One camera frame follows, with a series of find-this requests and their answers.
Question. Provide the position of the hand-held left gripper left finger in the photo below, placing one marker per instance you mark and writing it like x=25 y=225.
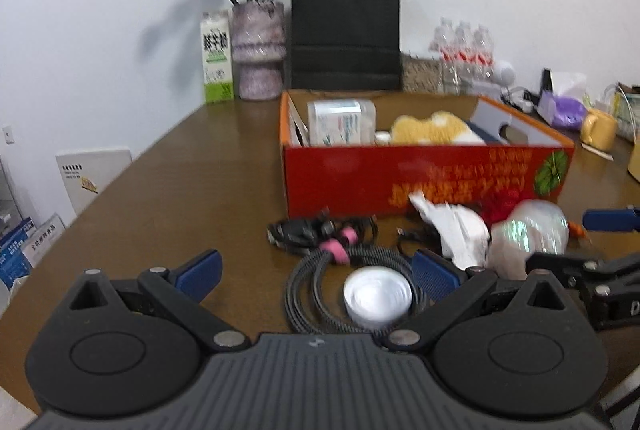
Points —
x=200 y=272

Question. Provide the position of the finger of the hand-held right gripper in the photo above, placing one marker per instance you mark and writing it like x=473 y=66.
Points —
x=575 y=270
x=610 y=220

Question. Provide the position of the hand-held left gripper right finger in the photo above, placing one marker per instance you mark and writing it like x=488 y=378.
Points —
x=435 y=277

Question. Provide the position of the white tissue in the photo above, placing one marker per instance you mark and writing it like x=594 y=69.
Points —
x=455 y=230

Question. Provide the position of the clear plastic bag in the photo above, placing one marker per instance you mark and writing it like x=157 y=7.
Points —
x=525 y=230

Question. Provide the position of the red rose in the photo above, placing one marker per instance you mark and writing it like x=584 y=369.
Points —
x=500 y=210

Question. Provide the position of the red cardboard box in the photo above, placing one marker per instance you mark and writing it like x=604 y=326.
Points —
x=375 y=175

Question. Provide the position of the yellow plush toy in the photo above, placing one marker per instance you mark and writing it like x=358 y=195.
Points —
x=435 y=127

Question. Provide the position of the brown wooden desktop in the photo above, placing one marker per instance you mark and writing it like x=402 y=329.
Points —
x=175 y=190

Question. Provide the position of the yellow thermos grey lid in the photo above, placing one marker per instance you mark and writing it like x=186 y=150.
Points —
x=635 y=167

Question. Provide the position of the flat wooden stick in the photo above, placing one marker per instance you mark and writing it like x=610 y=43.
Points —
x=597 y=151

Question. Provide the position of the yellow mug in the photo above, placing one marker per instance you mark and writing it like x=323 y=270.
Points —
x=600 y=130

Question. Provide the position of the purple tissue pack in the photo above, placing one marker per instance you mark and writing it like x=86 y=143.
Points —
x=562 y=112

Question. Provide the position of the white power adapter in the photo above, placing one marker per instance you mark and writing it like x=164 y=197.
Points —
x=522 y=104

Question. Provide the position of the white box on floor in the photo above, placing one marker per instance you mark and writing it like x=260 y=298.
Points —
x=95 y=170

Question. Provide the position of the white printed card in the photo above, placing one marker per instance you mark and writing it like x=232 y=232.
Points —
x=47 y=240

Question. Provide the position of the white round speaker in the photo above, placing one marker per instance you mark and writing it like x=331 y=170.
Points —
x=504 y=72

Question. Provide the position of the blue printed carton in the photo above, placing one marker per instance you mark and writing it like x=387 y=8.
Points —
x=15 y=255

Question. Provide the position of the white tin box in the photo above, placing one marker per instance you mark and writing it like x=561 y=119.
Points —
x=480 y=86

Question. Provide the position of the clear glass jar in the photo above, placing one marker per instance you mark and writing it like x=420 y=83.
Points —
x=450 y=77

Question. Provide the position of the clear seed container white lid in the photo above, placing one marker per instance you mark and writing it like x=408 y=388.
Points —
x=420 y=75

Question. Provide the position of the red label water bottle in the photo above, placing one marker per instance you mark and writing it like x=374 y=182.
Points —
x=484 y=50
x=444 y=45
x=464 y=47

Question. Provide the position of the white green milk carton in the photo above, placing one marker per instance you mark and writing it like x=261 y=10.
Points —
x=216 y=60

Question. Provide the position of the purple marbled vase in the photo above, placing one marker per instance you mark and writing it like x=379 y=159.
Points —
x=257 y=60

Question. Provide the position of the black paper bag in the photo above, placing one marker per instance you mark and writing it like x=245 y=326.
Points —
x=345 y=25

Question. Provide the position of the white wall socket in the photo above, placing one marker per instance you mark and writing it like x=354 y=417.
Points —
x=7 y=134

